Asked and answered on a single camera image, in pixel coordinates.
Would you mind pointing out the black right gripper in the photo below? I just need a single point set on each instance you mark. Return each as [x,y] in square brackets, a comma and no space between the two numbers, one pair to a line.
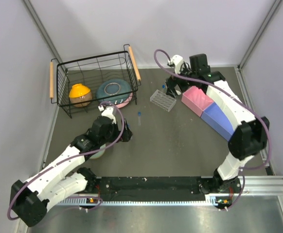
[171,82]

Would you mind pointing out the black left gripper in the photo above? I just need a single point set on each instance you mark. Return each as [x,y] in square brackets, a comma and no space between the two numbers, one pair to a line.
[127,134]

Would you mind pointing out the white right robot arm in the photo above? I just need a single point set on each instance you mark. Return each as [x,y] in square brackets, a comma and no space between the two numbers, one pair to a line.
[249,131]

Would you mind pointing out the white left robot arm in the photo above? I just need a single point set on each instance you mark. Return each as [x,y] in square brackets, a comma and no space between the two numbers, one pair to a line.
[32,199]

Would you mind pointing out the clear test tube rack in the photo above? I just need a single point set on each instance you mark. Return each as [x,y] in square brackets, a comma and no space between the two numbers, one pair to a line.
[163,101]

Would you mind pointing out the pink plastic box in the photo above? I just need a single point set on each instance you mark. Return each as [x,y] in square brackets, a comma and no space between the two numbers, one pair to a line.
[196,100]

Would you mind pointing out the pink ceramic plate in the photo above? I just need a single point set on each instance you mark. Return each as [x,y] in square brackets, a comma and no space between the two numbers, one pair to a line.
[121,100]

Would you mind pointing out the green ceramic bowl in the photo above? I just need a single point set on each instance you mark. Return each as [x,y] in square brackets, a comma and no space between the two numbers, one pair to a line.
[98,154]

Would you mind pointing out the blue plastic box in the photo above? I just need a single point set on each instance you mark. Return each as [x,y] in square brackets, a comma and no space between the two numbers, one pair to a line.
[215,118]

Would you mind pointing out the orange ceramic bowl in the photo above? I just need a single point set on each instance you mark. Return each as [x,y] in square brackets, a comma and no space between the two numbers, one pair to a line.
[80,95]

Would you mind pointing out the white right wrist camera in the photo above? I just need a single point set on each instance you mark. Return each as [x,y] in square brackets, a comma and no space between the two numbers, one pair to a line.
[176,62]

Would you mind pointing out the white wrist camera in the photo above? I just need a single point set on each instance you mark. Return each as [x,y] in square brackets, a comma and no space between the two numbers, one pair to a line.
[176,62]
[109,112]

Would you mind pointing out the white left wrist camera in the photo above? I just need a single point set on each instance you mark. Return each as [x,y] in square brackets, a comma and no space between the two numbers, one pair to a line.
[109,112]

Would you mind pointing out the black wire basket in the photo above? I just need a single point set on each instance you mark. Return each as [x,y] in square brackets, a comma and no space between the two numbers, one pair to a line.
[92,72]

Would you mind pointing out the aluminium cable rail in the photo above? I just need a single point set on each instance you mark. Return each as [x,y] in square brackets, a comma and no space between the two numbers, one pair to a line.
[249,185]

